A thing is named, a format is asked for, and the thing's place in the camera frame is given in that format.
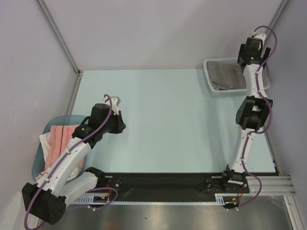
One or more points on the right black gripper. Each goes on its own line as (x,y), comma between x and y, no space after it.
(241,56)

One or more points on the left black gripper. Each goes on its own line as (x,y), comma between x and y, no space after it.
(120,125)

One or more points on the grey terry towel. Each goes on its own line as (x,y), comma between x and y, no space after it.
(226,76)

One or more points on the pink striped towel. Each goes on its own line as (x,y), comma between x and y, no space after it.
(59,139)

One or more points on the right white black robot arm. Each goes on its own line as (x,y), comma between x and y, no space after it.
(253,112)

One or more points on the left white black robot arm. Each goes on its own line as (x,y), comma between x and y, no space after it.
(51,195)

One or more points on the white perforated plastic basket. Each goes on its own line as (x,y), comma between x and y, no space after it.
(216,91)

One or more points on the white towel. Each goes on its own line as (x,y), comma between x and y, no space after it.
(44,141)

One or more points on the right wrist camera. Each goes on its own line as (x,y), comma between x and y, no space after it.
(262,37)

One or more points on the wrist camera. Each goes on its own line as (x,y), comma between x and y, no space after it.
(113,102)
(262,37)

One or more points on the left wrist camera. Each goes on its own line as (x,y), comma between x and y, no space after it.
(113,102)

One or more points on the right aluminium corner post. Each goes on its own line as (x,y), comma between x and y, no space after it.
(267,29)

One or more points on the aluminium corner post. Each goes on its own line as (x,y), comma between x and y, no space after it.
(267,29)
(57,34)

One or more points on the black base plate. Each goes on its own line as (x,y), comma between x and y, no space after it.
(165,183)

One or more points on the slotted cable duct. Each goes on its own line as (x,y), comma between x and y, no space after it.
(99,200)

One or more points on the aluminium frame rail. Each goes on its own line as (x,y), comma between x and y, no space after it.
(272,186)

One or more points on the left aluminium corner post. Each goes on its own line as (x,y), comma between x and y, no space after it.
(57,34)

